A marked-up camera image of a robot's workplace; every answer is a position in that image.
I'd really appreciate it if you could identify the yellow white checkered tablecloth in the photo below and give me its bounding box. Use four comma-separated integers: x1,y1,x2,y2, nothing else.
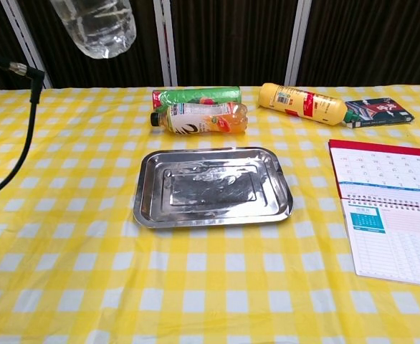
0,84,420,344

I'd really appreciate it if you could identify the dark blue printed box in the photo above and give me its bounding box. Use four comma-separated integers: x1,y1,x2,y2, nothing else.
342,97,415,129

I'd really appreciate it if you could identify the transparent water bottle white cap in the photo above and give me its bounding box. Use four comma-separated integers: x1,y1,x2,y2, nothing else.
49,0,137,60

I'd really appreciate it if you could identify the white partition post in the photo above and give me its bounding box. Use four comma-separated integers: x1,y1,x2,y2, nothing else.
0,0,53,89
284,0,312,87
153,0,178,87

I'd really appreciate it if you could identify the rectangular metal tray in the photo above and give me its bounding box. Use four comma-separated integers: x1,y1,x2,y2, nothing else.
133,146,295,229

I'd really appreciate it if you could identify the orange juice bottle black cap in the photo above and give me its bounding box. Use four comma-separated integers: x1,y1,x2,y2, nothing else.
150,101,249,136

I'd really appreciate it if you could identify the red spiral desk calendar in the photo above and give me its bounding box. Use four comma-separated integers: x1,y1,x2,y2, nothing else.
328,139,420,288

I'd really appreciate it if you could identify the yellow bottle green cap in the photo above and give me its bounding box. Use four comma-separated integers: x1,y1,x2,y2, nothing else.
258,82,358,127

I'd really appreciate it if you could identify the green snack canister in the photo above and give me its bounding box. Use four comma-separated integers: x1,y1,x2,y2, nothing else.
151,86,242,110

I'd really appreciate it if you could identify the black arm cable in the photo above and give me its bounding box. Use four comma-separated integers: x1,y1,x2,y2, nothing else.
0,59,46,204

